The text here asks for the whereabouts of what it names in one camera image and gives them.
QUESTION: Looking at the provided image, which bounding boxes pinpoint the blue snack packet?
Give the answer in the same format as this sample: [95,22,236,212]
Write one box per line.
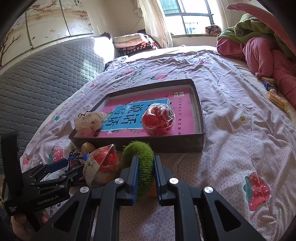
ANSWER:
[68,152,89,171]

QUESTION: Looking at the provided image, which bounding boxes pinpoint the red snack bag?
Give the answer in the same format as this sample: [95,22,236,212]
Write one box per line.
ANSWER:
[142,103,175,136]
[83,144,120,189]

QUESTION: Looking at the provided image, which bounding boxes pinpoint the orange tangerine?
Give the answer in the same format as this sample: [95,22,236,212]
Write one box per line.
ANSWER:
[81,142,96,156]
[149,181,157,198]

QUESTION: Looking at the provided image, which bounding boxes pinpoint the green fuzzy ring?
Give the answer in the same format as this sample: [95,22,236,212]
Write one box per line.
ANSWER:
[120,141,155,202]

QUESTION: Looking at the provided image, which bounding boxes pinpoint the person's left hand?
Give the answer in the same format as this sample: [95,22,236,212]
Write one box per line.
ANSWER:
[11,210,50,240]

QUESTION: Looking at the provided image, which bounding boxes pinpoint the cream lace scrunchie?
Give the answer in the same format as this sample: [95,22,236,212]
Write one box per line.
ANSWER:
[74,111,107,136]

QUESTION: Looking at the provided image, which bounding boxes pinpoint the dark shallow cardboard box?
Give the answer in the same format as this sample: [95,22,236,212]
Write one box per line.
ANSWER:
[69,79,205,153]

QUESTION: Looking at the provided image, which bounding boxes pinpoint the pink and blue book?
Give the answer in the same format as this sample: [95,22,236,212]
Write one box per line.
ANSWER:
[94,88,196,138]

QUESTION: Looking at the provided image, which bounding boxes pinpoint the grey quilted headboard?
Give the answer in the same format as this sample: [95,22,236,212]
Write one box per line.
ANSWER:
[1,36,115,154]

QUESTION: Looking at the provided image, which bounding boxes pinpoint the lilac strawberry print bedsheet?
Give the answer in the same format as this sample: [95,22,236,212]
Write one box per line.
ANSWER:
[21,50,295,240]

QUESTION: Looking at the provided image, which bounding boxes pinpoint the stack of folded blankets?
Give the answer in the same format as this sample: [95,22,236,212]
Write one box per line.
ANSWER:
[112,33,162,57]

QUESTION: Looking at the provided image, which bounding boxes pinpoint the yellow wafer snack pack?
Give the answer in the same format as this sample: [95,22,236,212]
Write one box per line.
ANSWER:
[266,89,288,111]

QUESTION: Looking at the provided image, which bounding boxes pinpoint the small blue snack wrapper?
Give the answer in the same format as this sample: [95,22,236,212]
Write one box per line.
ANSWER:
[263,81,278,93]

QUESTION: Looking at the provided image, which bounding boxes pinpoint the cream curtain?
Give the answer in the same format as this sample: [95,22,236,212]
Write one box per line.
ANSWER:
[137,0,173,48]

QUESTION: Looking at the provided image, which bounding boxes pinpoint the pink quilt heap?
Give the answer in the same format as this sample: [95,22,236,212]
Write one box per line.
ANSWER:
[216,37,295,107]

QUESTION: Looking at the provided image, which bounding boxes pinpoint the patterned cushion on sill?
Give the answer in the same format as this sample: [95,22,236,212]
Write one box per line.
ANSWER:
[205,25,221,36]

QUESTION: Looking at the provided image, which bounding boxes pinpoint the green blanket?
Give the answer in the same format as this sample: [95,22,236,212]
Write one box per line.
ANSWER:
[217,13,295,60]

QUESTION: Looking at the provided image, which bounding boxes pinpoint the painted blossom wall panels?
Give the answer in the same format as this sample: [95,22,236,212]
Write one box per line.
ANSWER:
[1,0,93,66]

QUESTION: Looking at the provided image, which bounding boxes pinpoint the window with dark frame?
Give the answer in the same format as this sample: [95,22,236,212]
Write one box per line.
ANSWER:
[160,0,222,36]

